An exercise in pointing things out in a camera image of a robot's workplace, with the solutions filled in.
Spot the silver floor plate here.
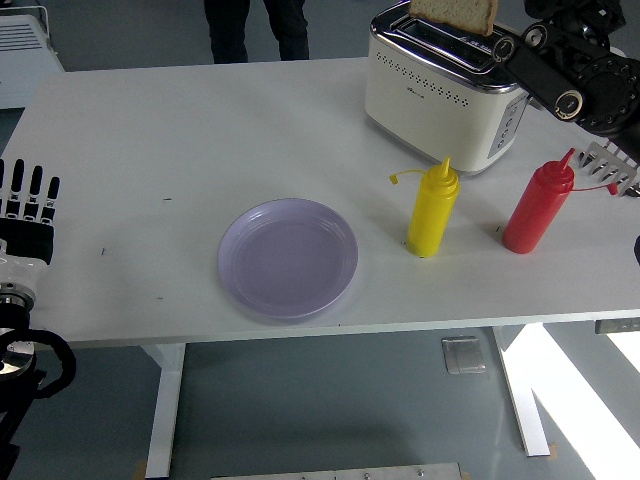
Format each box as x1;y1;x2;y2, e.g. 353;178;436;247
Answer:
441;335;487;375

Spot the white table leg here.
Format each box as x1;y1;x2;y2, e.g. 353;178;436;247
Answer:
142;343;187;479
487;325;554;457

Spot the silver metal toast rack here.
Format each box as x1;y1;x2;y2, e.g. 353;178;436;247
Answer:
578;139;640;200

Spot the person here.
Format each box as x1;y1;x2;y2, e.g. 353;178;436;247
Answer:
203;0;310;65

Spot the purple round plate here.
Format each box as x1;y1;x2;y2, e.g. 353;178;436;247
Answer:
216;198;360;321

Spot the grey table control panel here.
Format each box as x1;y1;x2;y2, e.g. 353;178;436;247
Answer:
594;318;640;335

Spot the white slatted chair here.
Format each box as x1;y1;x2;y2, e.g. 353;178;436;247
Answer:
0;4;66;110

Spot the cream and chrome toaster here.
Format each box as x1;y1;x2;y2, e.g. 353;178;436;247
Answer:
363;0;541;177

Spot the red squeeze bottle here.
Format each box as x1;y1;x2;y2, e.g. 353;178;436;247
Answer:
501;147;619;255

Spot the brown-crusted bread slice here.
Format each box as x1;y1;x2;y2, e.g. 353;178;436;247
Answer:
407;0;500;37

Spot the black-white robot left hand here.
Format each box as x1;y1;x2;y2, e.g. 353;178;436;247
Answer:
0;158;61;297

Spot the yellow squeeze bottle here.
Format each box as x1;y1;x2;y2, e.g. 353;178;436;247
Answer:
388;156;460;259

